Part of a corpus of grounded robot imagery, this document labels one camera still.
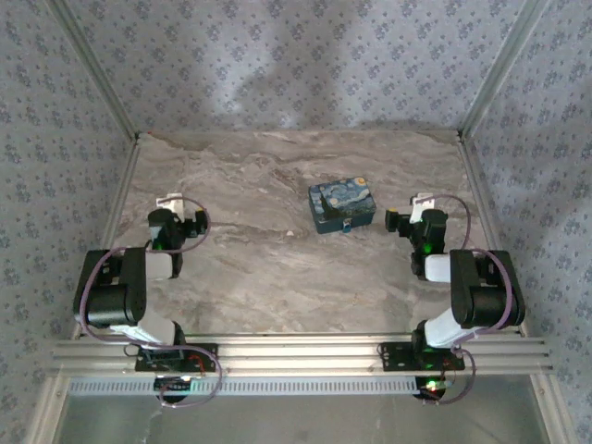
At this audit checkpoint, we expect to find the blue starry night print box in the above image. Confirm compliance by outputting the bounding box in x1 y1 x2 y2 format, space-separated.
307 175 378 236

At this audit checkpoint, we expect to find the controller board with green light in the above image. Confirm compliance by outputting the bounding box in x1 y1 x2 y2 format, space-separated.
154 376 205 404
414 376 453 404

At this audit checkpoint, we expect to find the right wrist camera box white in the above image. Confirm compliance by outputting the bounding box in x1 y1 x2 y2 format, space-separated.
410 192 438 221

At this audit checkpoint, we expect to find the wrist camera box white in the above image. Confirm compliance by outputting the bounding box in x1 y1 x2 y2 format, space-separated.
410 192 438 221
155 192 186 218

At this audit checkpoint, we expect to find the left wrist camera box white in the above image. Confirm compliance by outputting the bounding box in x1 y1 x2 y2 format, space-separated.
155 192 186 218

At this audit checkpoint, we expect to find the aluminium table edge rail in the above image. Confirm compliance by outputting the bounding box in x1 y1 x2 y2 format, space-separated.
99 136 142 253
456 136 508 253

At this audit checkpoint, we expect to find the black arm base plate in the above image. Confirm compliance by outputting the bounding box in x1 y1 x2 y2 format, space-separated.
134 344 219 372
377 341 466 372

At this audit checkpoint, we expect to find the short purple base cable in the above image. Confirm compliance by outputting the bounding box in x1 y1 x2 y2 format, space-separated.
156 344 224 411
418 346 478 407

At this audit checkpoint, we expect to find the aluminium mounting rail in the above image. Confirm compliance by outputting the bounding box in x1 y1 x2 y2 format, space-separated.
50 336 554 372

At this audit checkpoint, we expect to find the aluminium frame post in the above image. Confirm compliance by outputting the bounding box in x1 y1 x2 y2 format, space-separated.
458 0 554 140
48 0 141 140

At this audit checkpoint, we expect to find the white slotted cable duct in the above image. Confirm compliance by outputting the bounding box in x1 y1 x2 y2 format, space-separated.
68 375 445 398

